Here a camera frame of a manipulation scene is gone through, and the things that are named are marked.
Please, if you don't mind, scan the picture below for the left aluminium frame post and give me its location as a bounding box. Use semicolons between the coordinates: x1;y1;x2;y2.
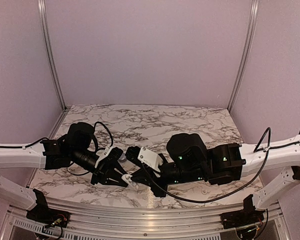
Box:
37;0;67;112

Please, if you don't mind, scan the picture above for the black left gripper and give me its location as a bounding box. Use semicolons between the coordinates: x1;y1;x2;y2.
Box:
71;147;131;187

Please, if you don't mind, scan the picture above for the purple earbud charging case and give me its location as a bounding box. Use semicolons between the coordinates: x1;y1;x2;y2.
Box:
118;154;127;163

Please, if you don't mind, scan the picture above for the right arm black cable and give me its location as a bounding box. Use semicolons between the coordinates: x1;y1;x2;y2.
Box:
139;126;300;204

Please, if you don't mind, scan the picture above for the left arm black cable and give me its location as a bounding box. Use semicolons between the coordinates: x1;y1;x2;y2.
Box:
0;121;115;176

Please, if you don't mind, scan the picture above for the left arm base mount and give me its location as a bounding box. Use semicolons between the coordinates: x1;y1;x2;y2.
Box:
26;205;70;228

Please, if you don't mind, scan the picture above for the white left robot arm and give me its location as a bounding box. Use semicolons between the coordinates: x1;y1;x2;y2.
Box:
0;122;127;223

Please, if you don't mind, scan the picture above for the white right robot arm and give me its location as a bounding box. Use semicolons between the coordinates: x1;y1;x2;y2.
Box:
123;132;300;197

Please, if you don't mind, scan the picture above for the right aluminium frame post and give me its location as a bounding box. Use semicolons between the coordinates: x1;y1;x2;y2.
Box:
227;0;260;113

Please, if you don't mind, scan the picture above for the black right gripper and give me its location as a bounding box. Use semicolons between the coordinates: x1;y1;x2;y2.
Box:
130;154;208;198

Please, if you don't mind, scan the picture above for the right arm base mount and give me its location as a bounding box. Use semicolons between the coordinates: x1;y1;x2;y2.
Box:
220;209;266;229

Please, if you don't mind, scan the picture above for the aluminium front rail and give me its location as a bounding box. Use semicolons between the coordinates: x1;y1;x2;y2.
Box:
4;194;291;240

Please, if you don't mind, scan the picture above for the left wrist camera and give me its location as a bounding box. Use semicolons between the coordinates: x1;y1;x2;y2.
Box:
94;146;123;168

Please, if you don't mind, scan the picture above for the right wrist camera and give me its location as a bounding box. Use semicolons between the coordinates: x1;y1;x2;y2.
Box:
125;146;164;174

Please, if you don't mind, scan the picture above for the aluminium frame post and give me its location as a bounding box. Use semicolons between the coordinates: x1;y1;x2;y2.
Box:
37;0;67;112
227;0;260;113

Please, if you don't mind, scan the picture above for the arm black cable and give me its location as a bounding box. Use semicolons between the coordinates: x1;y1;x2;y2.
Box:
139;126;300;204
0;121;115;176

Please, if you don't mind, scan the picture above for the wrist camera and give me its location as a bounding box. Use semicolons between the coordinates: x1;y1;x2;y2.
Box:
125;146;164;174
94;146;123;168

